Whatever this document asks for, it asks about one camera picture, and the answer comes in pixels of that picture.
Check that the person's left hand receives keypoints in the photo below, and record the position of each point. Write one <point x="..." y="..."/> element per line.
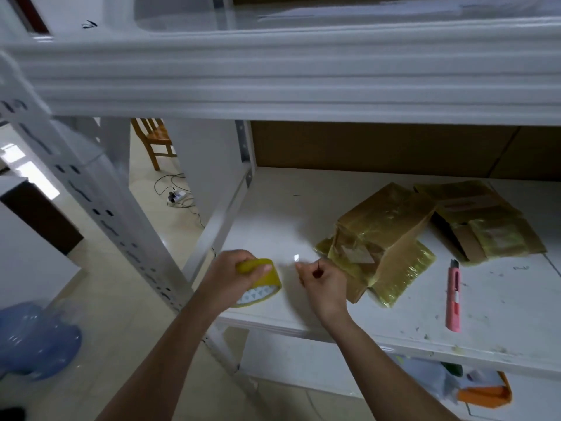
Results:
<point x="226" y="280"/>

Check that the person's right hand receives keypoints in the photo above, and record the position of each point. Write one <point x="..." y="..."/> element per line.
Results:
<point x="326" y="289"/>

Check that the yellow tape roll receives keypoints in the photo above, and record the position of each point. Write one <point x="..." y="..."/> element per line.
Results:
<point x="263" y="289"/>

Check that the white metal shelf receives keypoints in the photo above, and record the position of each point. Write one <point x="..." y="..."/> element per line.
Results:
<point x="263" y="215"/>

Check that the clear taped brown cardboard box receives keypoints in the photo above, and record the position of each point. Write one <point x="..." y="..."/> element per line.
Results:
<point x="386" y="228"/>

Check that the pink utility knife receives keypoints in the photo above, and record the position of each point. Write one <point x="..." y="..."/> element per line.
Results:
<point x="453" y="298"/>

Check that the small taped carton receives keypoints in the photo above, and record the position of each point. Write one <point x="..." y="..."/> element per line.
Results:
<point x="491" y="219"/>

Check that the person's left forearm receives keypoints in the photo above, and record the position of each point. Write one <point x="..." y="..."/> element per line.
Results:
<point x="158" y="368"/>

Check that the person's right forearm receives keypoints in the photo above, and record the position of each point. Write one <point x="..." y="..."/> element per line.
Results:
<point x="386" y="372"/>

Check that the wooden chair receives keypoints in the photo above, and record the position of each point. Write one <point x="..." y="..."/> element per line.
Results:
<point x="153" y="140"/>

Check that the orange plastic object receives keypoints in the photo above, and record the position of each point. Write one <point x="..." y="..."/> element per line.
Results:
<point x="486" y="392"/>

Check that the dark brown cabinet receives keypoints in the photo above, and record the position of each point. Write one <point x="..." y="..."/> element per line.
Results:
<point x="44" y="219"/>

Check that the blue round object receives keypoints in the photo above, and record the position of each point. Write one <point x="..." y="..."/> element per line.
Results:
<point x="39" y="342"/>

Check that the white board panel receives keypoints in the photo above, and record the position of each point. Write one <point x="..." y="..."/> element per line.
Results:
<point x="26" y="267"/>

